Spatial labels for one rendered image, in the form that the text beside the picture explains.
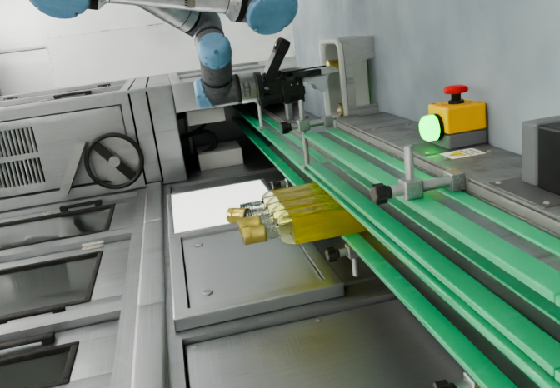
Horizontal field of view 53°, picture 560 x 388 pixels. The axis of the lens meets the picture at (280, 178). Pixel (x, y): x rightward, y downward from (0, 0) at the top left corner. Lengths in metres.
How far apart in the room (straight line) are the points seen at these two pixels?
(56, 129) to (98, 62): 2.74
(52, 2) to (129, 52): 3.75
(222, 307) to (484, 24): 0.68
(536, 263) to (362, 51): 0.91
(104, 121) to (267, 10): 1.11
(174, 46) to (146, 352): 4.02
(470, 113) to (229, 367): 0.58
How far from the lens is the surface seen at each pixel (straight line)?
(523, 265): 0.59
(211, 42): 1.31
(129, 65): 4.89
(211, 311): 1.10
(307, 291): 1.12
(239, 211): 1.20
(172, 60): 4.88
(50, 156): 2.22
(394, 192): 0.77
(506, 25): 0.93
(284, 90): 1.41
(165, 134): 2.15
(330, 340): 1.04
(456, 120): 0.95
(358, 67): 1.40
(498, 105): 0.96
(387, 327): 1.06
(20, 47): 5.47
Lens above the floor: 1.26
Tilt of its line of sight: 10 degrees down
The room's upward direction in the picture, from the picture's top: 100 degrees counter-clockwise
